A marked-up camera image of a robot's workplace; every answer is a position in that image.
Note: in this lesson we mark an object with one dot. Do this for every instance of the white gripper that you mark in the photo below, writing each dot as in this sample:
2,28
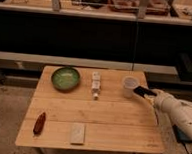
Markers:
155,97

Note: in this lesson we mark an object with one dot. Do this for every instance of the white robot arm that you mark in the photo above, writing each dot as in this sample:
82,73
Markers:
178,110

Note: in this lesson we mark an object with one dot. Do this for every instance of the white ceramic cup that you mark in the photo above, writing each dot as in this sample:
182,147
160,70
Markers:
129,84

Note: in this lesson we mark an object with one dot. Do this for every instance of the green ceramic bowl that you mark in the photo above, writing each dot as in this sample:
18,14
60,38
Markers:
65,78

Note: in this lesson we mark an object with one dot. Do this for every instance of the white glue bottle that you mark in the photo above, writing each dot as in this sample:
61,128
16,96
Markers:
96,84

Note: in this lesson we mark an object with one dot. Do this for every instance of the blue black box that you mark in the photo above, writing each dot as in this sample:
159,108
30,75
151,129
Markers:
180,135

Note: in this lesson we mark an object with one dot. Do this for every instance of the wooden table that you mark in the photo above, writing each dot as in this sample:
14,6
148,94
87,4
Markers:
113,122

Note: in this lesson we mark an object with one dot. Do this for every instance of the dark red marker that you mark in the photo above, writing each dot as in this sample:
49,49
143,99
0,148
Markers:
39,124

